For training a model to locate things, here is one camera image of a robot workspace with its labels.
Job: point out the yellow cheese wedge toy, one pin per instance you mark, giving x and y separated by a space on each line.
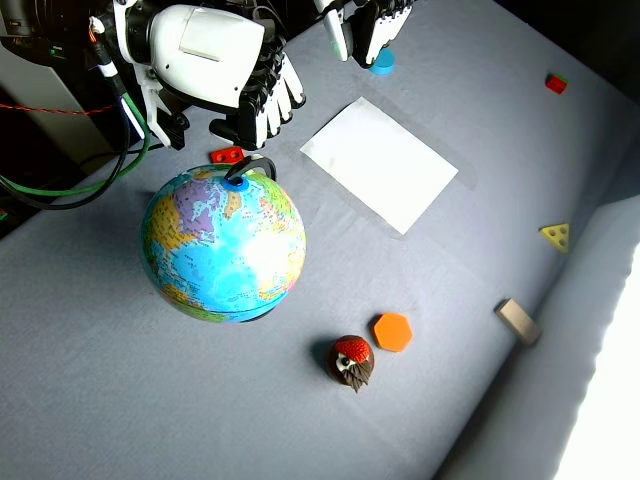
557 237

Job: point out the blue cylinder block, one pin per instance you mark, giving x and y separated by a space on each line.
384 64

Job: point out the red block with holes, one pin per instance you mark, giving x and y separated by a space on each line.
226 156

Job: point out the white paper sheet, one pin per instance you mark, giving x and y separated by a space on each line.
380 165

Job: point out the chocolate strawberry cake toy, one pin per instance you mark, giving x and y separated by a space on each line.
350 362

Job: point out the world globe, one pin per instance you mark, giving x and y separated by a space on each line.
220 250

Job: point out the tan wooden block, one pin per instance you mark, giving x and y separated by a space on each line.
517 322

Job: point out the red and green block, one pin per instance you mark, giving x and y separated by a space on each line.
556 84

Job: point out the orange hexagon block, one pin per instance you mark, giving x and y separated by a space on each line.
392 332

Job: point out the grey table cloth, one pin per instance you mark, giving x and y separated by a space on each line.
150 400

